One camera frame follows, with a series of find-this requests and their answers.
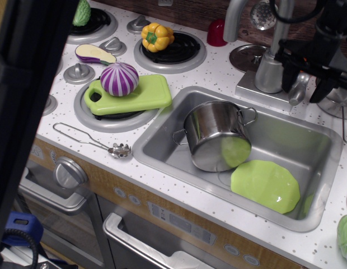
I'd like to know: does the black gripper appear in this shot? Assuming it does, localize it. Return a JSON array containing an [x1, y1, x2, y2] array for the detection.
[[274, 1, 347, 103]]

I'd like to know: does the silver faucet lever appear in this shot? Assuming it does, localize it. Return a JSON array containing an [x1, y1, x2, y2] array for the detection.
[[288, 72, 310, 106]]

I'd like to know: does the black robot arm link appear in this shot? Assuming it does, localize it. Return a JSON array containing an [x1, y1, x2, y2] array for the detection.
[[0, 1, 78, 242]]

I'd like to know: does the steel pan right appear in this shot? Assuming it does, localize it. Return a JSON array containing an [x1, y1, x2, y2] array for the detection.
[[317, 87, 347, 144]]

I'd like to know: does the silver toy faucet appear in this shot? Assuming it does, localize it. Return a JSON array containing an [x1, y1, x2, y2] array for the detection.
[[223, 1, 292, 110]]

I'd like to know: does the steel pot lid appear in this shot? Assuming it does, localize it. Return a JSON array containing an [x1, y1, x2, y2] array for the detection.
[[229, 44, 268, 73]]

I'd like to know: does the clear faucet knob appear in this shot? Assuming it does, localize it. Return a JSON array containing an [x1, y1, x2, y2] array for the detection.
[[250, 1, 276, 31]]

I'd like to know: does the grey sink basin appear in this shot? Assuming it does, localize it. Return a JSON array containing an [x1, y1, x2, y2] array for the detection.
[[134, 86, 343, 232]]

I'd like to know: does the red plastic cup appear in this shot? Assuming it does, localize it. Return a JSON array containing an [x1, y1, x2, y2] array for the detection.
[[207, 19, 227, 47]]

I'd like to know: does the steel pot in sink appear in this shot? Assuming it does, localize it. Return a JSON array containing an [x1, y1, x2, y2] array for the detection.
[[172, 100, 258, 172]]

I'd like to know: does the green plastic plate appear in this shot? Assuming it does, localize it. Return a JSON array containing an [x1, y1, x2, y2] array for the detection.
[[231, 160, 301, 214]]

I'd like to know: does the rear right stove burner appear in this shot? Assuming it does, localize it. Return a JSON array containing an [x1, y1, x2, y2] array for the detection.
[[134, 31, 207, 75]]

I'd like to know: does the stove burner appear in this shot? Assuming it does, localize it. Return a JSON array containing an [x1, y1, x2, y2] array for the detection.
[[134, 31, 207, 75], [74, 82, 158, 133], [67, 8, 118, 45]]

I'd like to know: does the green toy cabbage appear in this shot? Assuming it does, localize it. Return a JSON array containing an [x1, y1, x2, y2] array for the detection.
[[337, 215, 347, 261]]

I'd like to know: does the green cutting board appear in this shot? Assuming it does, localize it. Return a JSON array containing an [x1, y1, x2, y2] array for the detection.
[[83, 75, 172, 116]]

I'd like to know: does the yellow toy bell pepper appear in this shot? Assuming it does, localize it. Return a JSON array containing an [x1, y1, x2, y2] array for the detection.
[[141, 22, 175, 53]]

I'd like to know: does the grey stove knob rear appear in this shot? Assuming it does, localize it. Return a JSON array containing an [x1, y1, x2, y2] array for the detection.
[[126, 15, 151, 34]]

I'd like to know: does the grey stove knob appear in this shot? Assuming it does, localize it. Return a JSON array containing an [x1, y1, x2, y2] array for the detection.
[[126, 15, 151, 34], [99, 37, 127, 56], [63, 63, 95, 85]]

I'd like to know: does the purple striped toy onion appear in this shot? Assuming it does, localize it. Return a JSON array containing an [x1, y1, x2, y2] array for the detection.
[[100, 62, 139, 97]]

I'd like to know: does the front stove burner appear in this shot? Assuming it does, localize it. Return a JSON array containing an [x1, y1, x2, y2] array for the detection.
[[74, 82, 158, 133]]

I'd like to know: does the grey stove knob middle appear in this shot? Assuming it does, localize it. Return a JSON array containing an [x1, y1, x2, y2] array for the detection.
[[99, 37, 127, 56]]

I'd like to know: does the metal pasta spoon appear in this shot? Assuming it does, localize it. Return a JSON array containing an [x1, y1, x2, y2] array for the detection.
[[52, 122, 132, 160]]

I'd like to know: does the rear left stove burner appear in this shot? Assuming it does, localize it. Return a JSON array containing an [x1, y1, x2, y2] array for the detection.
[[67, 8, 118, 45]]

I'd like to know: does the toy eggplant half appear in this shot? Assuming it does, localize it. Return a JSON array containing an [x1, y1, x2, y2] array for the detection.
[[75, 44, 116, 66]]

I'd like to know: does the grey stove knob front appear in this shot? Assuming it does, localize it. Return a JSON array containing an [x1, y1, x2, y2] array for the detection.
[[63, 63, 95, 85]]

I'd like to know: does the green toy bitter gourd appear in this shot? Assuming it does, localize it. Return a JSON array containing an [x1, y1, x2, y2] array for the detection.
[[72, 0, 91, 27]]

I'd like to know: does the silver oven dial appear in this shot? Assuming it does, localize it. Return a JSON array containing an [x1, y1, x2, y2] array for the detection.
[[53, 156, 88, 189]]

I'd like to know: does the grey dishwasher door handle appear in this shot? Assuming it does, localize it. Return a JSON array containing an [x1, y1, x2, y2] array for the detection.
[[102, 213, 211, 268]]

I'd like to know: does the grey oven door handle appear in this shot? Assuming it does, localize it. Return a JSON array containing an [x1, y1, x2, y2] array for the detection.
[[19, 183, 91, 216]]

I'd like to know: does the blue clamp with cable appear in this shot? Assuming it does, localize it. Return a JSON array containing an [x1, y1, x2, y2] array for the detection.
[[1, 211, 44, 268]]

